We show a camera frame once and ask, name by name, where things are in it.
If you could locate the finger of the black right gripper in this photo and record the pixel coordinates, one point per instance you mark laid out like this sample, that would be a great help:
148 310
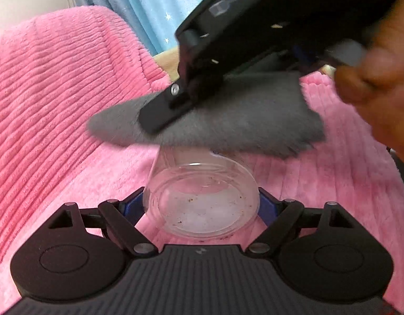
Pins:
165 108

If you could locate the pink corduroy blanket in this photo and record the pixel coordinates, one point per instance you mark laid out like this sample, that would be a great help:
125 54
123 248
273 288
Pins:
58 69

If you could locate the yellow fleece cloth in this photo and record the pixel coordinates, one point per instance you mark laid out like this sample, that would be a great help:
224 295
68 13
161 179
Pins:
168 61

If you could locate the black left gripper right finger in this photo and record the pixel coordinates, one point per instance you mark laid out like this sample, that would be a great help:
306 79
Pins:
269 208

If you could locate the person's right hand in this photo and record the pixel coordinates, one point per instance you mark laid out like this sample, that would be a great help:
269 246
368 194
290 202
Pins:
376 86

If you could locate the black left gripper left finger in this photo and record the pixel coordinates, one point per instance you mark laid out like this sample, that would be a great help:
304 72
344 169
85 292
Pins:
132 207

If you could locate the clear plastic jar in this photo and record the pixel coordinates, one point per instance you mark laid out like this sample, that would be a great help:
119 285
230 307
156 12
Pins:
200 194

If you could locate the grey cleaning cloth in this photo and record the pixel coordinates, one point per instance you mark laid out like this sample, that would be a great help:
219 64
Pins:
255 113

